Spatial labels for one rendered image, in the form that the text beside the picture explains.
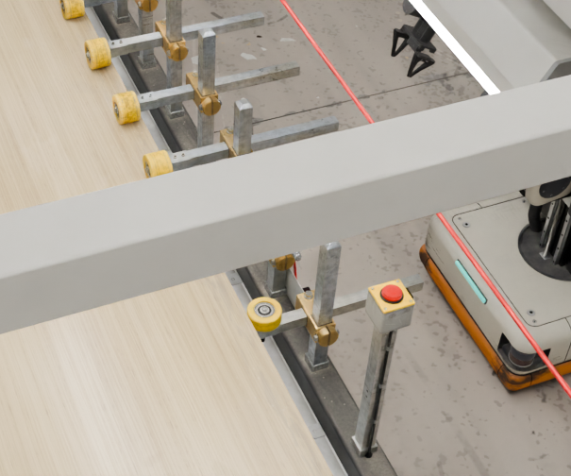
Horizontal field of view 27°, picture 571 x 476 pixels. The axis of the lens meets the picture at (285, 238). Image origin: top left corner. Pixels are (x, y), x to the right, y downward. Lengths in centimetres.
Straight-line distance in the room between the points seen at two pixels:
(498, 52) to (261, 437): 159
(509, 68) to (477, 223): 289
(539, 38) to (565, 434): 283
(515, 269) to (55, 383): 170
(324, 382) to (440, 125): 210
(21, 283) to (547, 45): 51
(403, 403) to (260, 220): 303
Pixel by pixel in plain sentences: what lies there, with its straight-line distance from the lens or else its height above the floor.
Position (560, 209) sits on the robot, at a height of 48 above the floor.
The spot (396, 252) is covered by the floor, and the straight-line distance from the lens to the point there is 414.
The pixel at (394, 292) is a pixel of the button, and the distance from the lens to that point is 233.
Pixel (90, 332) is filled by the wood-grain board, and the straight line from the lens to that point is 267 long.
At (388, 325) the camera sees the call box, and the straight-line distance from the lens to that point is 235.
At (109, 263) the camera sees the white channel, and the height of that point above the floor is 245.
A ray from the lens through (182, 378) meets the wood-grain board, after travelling 258.
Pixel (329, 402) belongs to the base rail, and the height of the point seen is 70.
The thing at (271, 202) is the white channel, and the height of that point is 246.
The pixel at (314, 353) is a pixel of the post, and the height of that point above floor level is 76.
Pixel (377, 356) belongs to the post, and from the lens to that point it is 245.
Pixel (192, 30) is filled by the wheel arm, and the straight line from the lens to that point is 340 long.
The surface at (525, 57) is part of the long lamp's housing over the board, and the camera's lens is 101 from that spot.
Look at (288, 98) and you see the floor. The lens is 471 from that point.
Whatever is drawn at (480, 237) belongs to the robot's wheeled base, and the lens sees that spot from 385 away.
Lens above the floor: 294
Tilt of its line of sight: 45 degrees down
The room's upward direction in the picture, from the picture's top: 5 degrees clockwise
